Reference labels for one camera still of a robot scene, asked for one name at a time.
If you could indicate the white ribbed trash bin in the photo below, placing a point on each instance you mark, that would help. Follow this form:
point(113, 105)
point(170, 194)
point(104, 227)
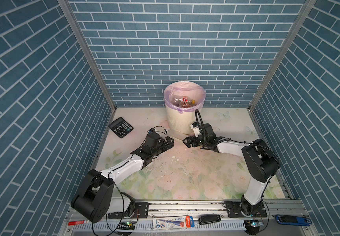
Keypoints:
point(180, 122)

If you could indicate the aluminium rail frame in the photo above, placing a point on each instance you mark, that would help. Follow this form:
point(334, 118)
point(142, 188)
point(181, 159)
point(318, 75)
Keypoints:
point(197, 218)

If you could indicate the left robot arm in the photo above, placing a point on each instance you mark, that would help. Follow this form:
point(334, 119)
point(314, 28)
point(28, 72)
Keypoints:
point(98, 193)

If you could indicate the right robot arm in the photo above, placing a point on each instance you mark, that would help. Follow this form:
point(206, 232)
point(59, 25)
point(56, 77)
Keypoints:
point(261, 162)

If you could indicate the frosted clear square bottle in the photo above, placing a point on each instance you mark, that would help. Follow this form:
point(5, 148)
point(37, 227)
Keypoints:
point(179, 137)

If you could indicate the black stapler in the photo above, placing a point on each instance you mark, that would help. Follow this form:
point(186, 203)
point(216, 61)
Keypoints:
point(209, 218)

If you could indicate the clear bottle red label yellow cap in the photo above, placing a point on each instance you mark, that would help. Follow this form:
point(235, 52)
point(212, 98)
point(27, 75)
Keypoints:
point(183, 101)

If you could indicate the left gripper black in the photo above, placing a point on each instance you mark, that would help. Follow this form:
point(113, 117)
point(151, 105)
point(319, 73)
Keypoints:
point(165, 147)

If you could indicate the purple plastic bin liner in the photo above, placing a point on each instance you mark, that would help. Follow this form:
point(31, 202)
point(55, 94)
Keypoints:
point(185, 88)

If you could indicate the black desk calculator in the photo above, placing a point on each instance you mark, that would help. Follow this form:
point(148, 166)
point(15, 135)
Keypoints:
point(120, 127)

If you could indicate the blue utility knife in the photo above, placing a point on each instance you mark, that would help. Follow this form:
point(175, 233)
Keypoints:
point(293, 220)

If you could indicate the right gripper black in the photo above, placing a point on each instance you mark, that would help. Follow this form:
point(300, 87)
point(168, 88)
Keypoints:
point(193, 138)

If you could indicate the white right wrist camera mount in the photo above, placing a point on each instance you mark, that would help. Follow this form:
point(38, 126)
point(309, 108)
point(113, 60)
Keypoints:
point(195, 127)

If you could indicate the red marker pen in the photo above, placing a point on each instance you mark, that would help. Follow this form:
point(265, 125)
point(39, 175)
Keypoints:
point(78, 222)

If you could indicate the packaged toothbrush box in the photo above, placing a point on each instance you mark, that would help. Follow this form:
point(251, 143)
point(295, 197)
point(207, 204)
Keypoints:
point(169, 223)

